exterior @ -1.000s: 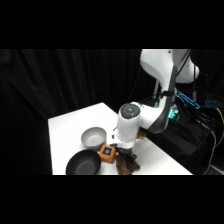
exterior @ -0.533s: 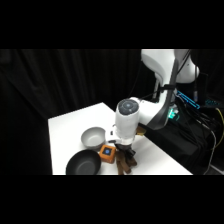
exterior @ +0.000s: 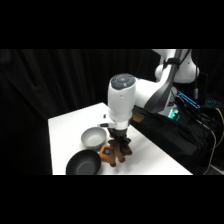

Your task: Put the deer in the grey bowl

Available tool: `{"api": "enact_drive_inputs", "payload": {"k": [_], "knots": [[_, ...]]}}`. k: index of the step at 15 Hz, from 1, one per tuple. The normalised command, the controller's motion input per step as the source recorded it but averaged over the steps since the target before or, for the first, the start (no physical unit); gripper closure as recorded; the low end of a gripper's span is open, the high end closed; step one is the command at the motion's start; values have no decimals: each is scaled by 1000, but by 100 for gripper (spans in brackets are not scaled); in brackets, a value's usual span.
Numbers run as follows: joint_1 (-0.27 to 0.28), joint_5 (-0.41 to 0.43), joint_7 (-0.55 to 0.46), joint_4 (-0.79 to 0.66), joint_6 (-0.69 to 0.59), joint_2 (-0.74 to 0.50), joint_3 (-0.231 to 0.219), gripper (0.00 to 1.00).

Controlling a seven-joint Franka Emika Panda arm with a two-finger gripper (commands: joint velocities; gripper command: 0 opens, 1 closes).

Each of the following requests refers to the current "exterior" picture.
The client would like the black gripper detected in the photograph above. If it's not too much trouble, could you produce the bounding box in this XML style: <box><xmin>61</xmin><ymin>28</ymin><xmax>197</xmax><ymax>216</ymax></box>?
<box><xmin>108</xmin><ymin>127</ymin><xmax>131</xmax><ymax>152</ymax></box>

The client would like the brown plush deer toy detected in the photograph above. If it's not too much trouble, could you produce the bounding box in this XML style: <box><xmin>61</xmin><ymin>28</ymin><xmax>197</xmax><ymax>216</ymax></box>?
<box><xmin>107</xmin><ymin>138</ymin><xmax>134</xmax><ymax>168</ymax></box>

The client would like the grey bowl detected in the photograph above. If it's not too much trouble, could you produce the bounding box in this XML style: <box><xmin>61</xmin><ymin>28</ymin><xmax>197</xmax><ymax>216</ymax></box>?
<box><xmin>80</xmin><ymin>126</ymin><xmax>108</xmax><ymax>150</ymax></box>

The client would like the black bowl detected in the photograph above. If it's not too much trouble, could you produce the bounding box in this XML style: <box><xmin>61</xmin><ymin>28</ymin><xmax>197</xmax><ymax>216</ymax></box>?
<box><xmin>65</xmin><ymin>149</ymin><xmax>102</xmax><ymax>176</ymax></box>

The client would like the orange block with blue square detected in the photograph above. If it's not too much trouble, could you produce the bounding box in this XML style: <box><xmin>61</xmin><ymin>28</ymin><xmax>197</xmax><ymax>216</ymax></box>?
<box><xmin>99</xmin><ymin>144</ymin><xmax>115</xmax><ymax>164</ymax></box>

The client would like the black cloth covered stand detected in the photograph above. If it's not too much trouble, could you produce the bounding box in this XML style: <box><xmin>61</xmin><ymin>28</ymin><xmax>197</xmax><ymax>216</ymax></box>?
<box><xmin>128</xmin><ymin>99</ymin><xmax>224</xmax><ymax>176</ymax></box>

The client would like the blue lit electronics box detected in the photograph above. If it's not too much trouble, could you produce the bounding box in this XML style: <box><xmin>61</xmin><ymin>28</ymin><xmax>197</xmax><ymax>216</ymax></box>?
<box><xmin>175</xmin><ymin>90</ymin><xmax>202</xmax><ymax>111</ymax></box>

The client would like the black curtain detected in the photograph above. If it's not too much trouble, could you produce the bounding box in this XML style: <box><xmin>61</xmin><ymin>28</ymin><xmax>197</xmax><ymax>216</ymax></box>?
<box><xmin>0</xmin><ymin>49</ymin><xmax>224</xmax><ymax>176</ymax></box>

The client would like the tan wrist camera box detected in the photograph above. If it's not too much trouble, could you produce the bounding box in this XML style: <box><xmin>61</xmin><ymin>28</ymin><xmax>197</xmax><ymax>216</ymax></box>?
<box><xmin>131</xmin><ymin>111</ymin><xmax>145</xmax><ymax>123</ymax></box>

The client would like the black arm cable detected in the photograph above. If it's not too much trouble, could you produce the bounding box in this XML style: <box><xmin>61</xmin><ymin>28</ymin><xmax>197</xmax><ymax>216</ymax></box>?
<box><xmin>143</xmin><ymin>49</ymin><xmax>193</xmax><ymax>114</ymax></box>

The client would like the white cable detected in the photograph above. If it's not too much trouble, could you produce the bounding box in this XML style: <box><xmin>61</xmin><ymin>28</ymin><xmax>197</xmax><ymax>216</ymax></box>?
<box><xmin>207</xmin><ymin>129</ymin><xmax>218</xmax><ymax>169</ymax></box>

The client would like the yellow cable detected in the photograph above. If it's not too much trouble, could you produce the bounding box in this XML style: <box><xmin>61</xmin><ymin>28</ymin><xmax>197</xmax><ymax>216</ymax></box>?
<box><xmin>214</xmin><ymin>107</ymin><xmax>224</xmax><ymax>135</ymax></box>

